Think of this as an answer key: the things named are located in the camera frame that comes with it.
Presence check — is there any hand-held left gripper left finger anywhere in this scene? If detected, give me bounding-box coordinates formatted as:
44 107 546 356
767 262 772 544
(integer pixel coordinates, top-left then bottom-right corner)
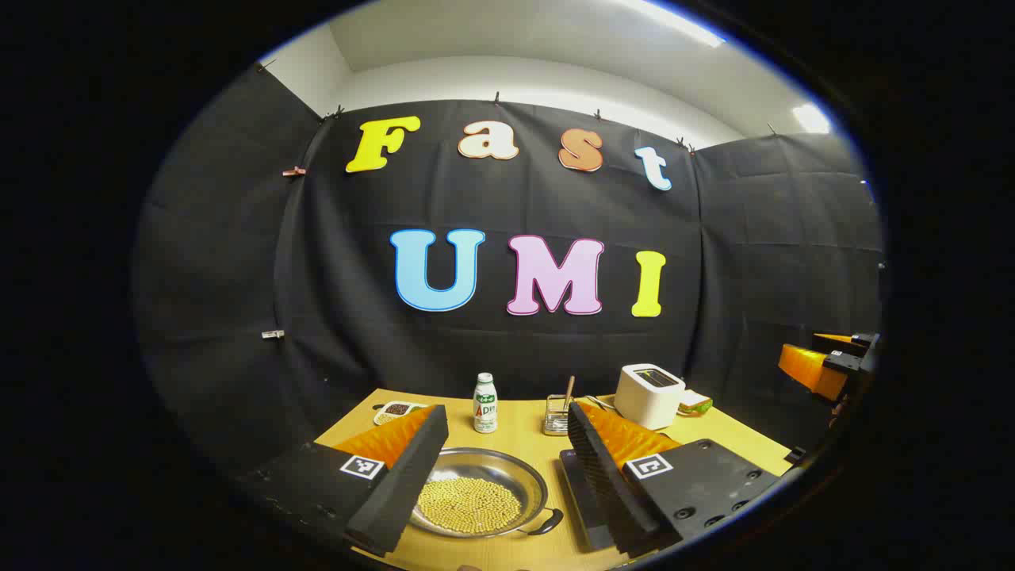
238 404 450 558

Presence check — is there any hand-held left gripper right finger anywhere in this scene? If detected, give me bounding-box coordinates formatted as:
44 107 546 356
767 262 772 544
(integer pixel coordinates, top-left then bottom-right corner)
566 400 782 560

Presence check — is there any black induction cooktop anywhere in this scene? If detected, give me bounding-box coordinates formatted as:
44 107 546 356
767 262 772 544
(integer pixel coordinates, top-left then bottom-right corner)
560 449 616 553

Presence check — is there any stainless steel pot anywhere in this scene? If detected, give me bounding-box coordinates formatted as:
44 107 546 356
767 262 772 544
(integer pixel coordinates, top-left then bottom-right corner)
408 448 564 540

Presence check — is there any white divided bean dish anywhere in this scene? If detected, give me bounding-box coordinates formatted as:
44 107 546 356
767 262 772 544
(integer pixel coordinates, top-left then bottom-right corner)
373 401 427 427

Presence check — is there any pile of soybeans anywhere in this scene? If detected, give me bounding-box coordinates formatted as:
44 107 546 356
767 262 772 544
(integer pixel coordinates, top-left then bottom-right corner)
416 476 523 534

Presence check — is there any white toaster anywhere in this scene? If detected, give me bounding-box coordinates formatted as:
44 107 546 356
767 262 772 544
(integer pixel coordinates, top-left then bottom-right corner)
614 363 687 431

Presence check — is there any white milk bottle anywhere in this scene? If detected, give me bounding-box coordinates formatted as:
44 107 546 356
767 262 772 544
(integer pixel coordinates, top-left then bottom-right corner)
473 373 499 434

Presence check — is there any black backdrop cloth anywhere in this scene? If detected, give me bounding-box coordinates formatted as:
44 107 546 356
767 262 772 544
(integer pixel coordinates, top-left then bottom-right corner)
135 63 885 477

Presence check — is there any wire utensil holder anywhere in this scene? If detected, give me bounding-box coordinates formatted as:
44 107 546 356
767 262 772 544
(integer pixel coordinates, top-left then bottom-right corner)
543 394 573 437

